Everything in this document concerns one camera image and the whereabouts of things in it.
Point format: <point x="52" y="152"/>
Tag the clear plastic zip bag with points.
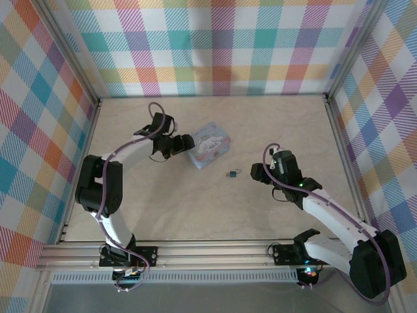
<point x="211" y="143"/>

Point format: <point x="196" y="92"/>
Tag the small blue padlock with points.
<point x="232" y="174"/>

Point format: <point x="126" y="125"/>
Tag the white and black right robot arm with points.
<point x="332" y="213"/>

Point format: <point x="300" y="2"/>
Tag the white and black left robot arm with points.
<point x="137" y="153"/>

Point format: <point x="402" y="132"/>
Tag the grey metal panel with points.
<point x="211" y="298"/>

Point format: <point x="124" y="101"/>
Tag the thin aluminium table end rail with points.
<point x="211" y="96"/>

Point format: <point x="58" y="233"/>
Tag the aluminium table side rail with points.
<point x="82" y="130"/>
<point x="347" y="163"/>

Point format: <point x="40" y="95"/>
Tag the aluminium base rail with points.
<point x="211" y="252"/>

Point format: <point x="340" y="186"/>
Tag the tall aluminium frame post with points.
<point x="354" y="49"/>
<point x="72" y="55"/>

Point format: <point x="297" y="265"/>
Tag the short aluminium frame post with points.
<point x="400" y="308"/>
<point x="40" y="295"/>

